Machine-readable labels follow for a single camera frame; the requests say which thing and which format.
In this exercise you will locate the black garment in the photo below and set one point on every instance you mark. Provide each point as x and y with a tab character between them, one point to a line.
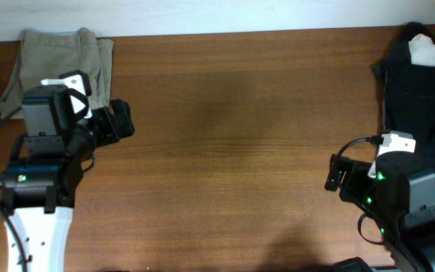
409	91

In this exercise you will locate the khaki green shorts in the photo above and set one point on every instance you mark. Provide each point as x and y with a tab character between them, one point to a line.
44	55

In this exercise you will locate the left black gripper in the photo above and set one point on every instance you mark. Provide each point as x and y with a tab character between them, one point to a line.
112	123

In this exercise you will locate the white cloth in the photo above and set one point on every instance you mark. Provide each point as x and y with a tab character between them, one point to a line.
422	50

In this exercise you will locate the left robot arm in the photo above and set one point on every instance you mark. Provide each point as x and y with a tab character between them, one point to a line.
38	187

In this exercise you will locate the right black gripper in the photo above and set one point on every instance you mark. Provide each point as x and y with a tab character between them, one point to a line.
343	175

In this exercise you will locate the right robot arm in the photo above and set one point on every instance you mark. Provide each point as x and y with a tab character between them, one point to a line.
400	199

